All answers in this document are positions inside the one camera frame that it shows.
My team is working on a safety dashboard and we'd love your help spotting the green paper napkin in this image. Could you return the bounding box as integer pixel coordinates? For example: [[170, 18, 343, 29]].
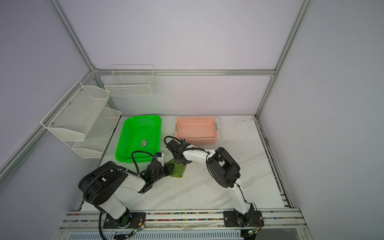
[[165, 159, 187, 178]]

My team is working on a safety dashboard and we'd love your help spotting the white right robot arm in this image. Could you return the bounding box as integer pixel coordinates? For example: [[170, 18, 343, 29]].
[[166, 140, 262, 228]]

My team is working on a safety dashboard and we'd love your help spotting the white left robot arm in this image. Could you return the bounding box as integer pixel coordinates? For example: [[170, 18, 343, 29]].
[[78, 153, 175, 229]]

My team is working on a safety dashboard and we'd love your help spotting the pink perforated plastic basket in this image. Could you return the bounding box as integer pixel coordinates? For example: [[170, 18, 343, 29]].
[[175, 116, 219, 145]]

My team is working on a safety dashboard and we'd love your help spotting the bright green plastic basket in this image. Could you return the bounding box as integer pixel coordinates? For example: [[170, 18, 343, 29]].
[[115, 115, 162, 163]]

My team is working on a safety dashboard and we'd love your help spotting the white mesh two-tier shelf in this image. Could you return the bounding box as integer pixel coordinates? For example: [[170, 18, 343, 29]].
[[41, 82, 121, 159]]

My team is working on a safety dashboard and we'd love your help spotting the black corrugated right cable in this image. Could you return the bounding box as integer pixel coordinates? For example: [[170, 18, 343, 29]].
[[163, 135, 211, 157]]

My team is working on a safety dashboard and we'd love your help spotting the white wire basket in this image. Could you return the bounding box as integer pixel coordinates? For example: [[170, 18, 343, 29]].
[[104, 65, 157, 97]]

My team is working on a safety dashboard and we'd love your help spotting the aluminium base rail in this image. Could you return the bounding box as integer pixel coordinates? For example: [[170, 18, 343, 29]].
[[59, 208, 308, 232]]

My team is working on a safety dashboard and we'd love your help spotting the aluminium frame post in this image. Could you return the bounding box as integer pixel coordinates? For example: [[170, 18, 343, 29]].
[[255, 0, 313, 119]]

